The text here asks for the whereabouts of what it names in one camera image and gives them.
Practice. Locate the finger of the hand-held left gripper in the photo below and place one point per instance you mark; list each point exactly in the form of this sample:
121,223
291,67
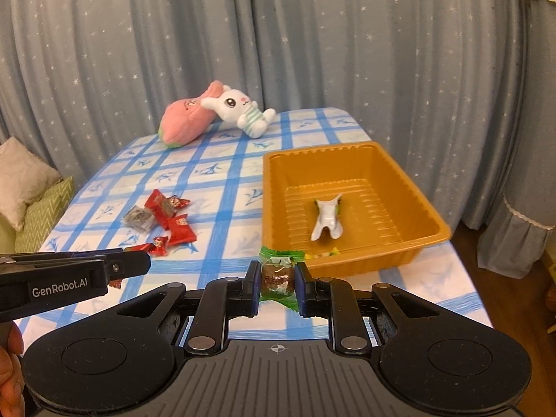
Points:
65,255
130,265

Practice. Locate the pink and green plush toy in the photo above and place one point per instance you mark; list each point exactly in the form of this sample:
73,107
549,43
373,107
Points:
184,119

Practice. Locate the yellow green wrapped candy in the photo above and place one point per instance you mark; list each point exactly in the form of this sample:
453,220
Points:
323,252

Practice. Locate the grey-blue star curtain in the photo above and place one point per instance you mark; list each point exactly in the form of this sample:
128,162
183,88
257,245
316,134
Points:
304,30

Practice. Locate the dark red twist-wrapped candy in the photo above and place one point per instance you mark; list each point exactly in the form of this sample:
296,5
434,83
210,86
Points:
179,203

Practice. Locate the pale green sofa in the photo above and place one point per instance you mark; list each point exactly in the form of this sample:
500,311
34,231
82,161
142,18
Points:
6,236

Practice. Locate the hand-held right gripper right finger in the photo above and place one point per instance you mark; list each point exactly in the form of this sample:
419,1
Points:
302,292

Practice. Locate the red snack packet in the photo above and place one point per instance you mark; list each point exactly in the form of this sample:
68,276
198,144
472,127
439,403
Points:
180,229
156,203

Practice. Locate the white bunny plush toy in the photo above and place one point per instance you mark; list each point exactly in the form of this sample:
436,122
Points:
236,106

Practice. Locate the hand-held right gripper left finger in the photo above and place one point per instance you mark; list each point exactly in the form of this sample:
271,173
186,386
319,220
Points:
252,292

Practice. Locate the green zigzag cushion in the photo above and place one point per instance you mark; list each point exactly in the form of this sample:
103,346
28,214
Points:
47,213

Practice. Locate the beige cushion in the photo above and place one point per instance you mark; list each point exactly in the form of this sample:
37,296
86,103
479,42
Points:
21,178

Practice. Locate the person's left hand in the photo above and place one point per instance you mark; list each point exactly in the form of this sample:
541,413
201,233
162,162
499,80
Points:
9,369

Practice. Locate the small red candy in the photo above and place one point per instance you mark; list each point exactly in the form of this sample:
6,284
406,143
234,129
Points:
160,245
115,284

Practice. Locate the blue checked tablecloth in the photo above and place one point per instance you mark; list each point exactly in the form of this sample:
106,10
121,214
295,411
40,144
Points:
226,173

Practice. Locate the lace-trimmed grey curtain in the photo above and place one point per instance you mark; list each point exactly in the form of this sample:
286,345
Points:
530,139

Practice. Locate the clear-wrapped brown candy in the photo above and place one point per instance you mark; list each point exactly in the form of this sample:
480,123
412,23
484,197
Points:
140,219

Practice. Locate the white wrapped candy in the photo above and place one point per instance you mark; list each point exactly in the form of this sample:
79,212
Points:
326,219

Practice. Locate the orange plastic tray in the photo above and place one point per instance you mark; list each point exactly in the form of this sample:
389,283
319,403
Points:
347,173

